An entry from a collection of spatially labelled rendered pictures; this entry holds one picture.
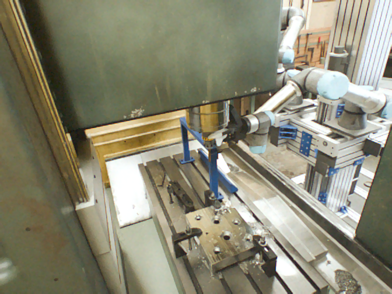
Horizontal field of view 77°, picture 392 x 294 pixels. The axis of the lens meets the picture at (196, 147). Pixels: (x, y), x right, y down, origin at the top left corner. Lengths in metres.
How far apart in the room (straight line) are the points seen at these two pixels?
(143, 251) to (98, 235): 0.86
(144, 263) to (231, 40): 1.22
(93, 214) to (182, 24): 0.54
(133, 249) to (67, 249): 1.02
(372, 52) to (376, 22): 0.16
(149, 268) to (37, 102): 1.13
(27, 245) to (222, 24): 0.68
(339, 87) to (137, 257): 1.34
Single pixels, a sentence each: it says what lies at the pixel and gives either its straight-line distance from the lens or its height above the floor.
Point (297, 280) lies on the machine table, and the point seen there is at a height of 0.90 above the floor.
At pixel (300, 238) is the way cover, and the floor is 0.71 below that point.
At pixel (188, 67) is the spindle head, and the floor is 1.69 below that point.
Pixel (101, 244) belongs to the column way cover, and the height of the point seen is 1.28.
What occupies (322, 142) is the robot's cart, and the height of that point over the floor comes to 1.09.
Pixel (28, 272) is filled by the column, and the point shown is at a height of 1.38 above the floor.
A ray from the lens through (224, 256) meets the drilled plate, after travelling 1.05.
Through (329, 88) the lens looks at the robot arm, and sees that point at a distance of 1.22.
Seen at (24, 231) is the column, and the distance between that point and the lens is 0.59.
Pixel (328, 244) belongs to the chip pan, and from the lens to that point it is 1.61.
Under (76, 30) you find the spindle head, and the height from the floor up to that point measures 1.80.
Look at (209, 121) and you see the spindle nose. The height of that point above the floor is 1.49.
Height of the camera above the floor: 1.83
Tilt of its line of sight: 29 degrees down
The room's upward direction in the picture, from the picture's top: 5 degrees counter-clockwise
